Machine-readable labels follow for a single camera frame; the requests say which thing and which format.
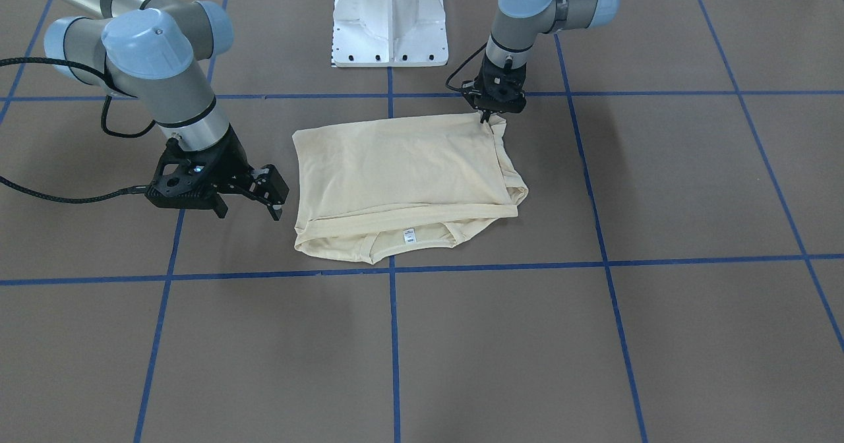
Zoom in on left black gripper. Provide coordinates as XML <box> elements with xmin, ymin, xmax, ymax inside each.
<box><xmin>461</xmin><ymin>56</ymin><xmax>527</xmax><ymax>124</ymax></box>

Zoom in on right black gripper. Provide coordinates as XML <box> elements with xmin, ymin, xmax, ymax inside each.
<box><xmin>144</xmin><ymin>127</ymin><xmax>289</xmax><ymax>222</ymax></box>

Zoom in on cream long-sleeve printed shirt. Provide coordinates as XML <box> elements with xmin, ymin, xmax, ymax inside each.
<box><xmin>292</xmin><ymin>113</ymin><xmax>529</xmax><ymax>264</ymax></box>

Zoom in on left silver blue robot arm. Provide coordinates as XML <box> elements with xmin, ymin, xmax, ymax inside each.
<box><xmin>455</xmin><ymin>0</ymin><xmax>621</xmax><ymax>123</ymax></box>

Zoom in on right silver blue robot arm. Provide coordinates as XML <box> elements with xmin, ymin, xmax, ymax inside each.
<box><xmin>2</xmin><ymin>0</ymin><xmax>289</xmax><ymax>220</ymax></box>

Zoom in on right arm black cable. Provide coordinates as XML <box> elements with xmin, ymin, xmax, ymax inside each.
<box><xmin>0</xmin><ymin>56</ymin><xmax>159</xmax><ymax>204</ymax></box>

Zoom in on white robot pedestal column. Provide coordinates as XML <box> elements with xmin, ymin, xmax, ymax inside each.
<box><xmin>331</xmin><ymin>0</ymin><xmax>449</xmax><ymax>68</ymax></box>

